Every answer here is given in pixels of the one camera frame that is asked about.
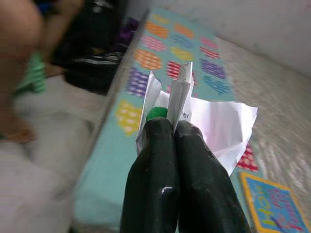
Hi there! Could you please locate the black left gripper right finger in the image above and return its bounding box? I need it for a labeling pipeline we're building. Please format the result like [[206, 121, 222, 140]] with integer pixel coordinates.
[[173, 120, 253, 233]]

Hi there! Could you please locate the person in black shorts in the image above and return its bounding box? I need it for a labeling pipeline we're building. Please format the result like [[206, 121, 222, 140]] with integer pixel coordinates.
[[0, 0, 85, 66]]

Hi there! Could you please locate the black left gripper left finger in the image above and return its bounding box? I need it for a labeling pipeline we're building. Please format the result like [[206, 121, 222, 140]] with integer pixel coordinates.
[[120, 117, 181, 233]]

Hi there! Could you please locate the purple waste bin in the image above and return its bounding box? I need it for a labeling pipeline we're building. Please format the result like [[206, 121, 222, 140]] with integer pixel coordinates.
[[118, 17, 140, 48]]

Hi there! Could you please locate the green plastic stool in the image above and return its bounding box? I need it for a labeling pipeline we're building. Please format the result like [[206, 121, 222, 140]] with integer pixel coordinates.
[[12, 50, 47, 94]]

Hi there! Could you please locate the black fabric bag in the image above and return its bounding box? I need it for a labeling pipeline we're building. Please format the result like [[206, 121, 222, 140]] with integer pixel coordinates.
[[50, 0, 138, 97]]

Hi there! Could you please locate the small green soft ball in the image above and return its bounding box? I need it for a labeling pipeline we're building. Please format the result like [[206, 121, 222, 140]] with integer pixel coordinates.
[[145, 106, 170, 122]]

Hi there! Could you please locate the grey quilted mattress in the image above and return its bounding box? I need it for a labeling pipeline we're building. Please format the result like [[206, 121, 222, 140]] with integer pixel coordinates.
[[68, 8, 311, 214]]

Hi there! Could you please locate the blue book with yellow border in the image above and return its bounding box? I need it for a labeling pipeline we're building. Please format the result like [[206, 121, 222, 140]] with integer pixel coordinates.
[[239, 170, 311, 233]]

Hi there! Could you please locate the white paper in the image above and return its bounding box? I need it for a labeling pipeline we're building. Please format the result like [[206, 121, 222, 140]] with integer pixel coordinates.
[[135, 62, 259, 178]]

